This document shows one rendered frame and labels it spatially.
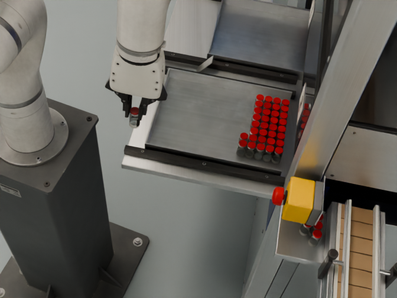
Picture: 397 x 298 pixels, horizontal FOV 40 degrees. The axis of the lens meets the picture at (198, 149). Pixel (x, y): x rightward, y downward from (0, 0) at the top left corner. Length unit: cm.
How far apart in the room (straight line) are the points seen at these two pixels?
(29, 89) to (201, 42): 59
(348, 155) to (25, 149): 76
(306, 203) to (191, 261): 109
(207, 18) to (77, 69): 119
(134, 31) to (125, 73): 12
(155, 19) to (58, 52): 196
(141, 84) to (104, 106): 157
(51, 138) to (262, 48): 66
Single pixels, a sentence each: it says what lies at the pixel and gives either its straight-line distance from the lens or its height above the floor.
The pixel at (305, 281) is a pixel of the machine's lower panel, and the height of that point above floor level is 45.
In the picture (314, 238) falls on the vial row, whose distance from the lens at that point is 126.
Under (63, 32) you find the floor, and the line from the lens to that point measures 296.
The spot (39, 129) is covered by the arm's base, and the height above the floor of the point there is 95.
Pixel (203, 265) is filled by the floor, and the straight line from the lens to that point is 219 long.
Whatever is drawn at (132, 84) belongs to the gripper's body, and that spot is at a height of 123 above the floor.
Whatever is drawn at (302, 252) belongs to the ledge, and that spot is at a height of 88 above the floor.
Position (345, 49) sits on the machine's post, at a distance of 94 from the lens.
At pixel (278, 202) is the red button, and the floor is 100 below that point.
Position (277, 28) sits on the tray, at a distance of 171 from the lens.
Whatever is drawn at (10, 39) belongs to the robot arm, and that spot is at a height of 125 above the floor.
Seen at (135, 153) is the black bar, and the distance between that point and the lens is 135.
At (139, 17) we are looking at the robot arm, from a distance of 92.
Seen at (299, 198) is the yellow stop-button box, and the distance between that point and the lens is 117.
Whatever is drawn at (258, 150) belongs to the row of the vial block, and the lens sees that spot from 135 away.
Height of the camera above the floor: 201
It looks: 55 degrees down
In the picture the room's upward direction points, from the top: 7 degrees clockwise
